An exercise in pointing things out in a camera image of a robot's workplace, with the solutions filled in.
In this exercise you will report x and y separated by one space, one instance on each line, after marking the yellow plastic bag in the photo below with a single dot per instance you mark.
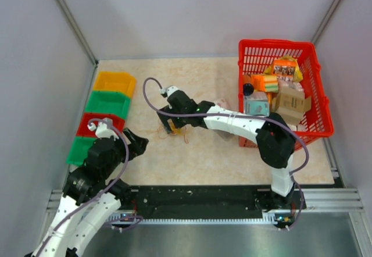
297 76

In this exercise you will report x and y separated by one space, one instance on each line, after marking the green storage bin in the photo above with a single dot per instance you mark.
79 149
109 102

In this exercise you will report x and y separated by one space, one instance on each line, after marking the red plastic basket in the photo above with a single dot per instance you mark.
254 56

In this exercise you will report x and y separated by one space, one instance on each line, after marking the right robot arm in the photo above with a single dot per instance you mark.
273 138

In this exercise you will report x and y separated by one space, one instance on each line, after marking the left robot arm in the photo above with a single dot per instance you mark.
89 196

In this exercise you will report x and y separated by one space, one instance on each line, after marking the yellow storage bin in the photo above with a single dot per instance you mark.
117 82

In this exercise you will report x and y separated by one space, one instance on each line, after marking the orange sponge pack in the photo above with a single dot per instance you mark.
265 83

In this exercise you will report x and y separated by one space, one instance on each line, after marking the black bottle cap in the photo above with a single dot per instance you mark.
248 89

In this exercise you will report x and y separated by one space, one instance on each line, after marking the red storage bin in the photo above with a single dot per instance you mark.
84 131

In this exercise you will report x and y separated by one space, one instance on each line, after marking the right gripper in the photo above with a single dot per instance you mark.
164 118

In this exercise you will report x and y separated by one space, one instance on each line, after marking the brown cardboard box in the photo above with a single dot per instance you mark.
292 105

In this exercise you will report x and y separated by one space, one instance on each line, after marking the upper green storage bin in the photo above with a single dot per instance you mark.
109 102

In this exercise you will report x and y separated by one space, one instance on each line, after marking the pink wrapped pack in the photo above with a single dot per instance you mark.
287 82

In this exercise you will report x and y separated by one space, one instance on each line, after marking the pink tissue packet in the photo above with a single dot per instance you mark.
223 103

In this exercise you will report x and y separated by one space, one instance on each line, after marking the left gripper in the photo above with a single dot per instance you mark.
138 145

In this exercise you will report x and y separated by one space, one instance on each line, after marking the orange snack box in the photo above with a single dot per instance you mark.
284 68

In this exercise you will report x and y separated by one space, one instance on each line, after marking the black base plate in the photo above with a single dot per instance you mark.
208 201

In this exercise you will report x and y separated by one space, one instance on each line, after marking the lower green storage bin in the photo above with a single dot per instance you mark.
79 149

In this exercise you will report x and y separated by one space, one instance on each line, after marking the teal tissue pack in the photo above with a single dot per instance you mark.
257 104

